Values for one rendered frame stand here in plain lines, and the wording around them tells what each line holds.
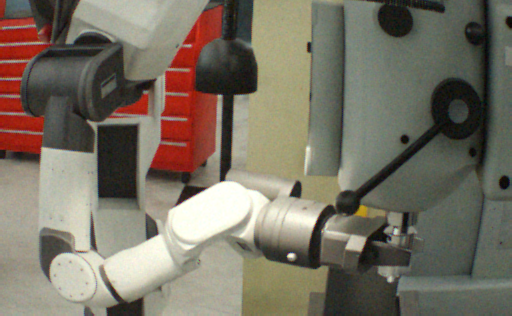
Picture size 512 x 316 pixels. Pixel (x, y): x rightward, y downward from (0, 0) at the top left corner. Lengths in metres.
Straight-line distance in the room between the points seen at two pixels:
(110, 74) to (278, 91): 1.62
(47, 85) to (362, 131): 0.48
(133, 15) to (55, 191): 0.28
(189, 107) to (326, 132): 4.63
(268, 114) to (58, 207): 1.69
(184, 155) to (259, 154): 2.89
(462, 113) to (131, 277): 0.53
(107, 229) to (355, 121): 0.79
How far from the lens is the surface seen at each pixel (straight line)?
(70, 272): 1.38
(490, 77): 1.15
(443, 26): 1.14
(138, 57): 1.47
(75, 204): 1.40
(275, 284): 3.17
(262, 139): 3.03
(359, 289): 1.58
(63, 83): 1.39
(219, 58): 1.19
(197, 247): 1.34
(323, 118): 1.23
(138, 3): 1.45
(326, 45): 1.21
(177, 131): 5.90
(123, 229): 1.86
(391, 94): 1.15
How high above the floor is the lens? 1.67
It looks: 14 degrees down
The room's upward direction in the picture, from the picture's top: 2 degrees clockwise
